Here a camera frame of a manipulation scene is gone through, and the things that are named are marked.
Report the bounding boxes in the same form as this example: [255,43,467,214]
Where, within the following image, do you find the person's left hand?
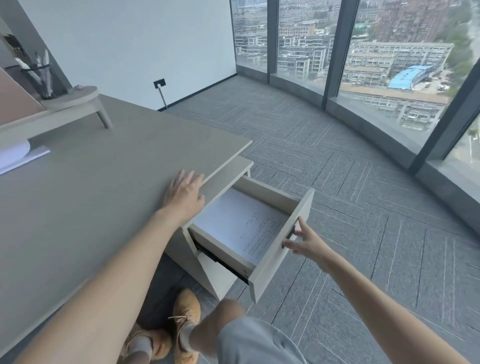
[161,169,206,224]

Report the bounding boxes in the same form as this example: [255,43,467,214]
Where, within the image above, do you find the person's right hand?
[282,217,331,272]

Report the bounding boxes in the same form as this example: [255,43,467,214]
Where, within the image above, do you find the beige drawer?
[186,175,315,304]

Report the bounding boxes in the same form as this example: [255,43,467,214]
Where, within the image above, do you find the person's left forearm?
[14,208,185,364]

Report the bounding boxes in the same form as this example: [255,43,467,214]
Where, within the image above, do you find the person's right forearm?
[322,249,471,364]

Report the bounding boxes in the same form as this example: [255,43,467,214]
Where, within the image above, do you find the white printed paper sheet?
[193,187,290,267]

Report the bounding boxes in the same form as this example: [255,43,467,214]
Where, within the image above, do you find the beige drawer cabinet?
[164,155,256,301]

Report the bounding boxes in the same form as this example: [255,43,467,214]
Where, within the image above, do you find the grey shorts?
[215,316,301,364]

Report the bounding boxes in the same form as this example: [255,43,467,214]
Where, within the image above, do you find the person's bare leg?
[188,298,247,350]

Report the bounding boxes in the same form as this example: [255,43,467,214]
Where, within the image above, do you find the tan lace-up shoe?
[169,288,202,356]
[119,323,173,363]

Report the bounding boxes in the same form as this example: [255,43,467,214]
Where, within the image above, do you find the grey sock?
[178,322,196,352]
[129,335,151,358]

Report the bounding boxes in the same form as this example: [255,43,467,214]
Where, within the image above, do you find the grey curved window sill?
[235,64,480,235]

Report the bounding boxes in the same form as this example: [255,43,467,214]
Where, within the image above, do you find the grey wooden desk shelf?
[0,85,114,151]

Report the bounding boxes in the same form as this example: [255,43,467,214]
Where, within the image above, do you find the dark window mullion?
[266,0,280,85]
[322,0,361,110]
[408,67,480,177]

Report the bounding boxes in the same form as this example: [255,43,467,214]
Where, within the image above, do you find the white paper stack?
[0,138,51,176]

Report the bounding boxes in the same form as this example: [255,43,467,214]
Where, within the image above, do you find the black mesh pen holder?
[20,64,68,100]

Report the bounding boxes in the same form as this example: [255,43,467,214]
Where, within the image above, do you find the brown board panel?
[0,67,46,127]

